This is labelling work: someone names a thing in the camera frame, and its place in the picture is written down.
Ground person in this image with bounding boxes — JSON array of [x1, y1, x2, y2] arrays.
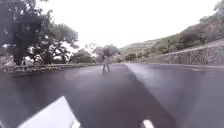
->
[[101, 47, 114, 73]]

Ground trees in distance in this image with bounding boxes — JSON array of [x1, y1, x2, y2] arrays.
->
[[69, 42, 122, 65]]

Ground group of dark trees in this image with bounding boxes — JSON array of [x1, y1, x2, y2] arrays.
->
[[0, 0, 80, 67]]

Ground bushy hillside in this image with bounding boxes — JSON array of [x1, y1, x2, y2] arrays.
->
[[119, 1, 224, 62]]

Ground stone retaining wall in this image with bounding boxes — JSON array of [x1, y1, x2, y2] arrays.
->
[[139, 40, 224, 67]]

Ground dark asphalt road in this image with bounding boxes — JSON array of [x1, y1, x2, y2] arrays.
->
[[0, 62, 224, 128]]

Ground robot's own part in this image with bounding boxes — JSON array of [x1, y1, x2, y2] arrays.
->
[[142, 119, 156, 128], [70, 120, 82, 128]]

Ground low stone kerb wall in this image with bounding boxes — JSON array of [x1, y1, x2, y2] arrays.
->
[[0, 62, 102, 77]]

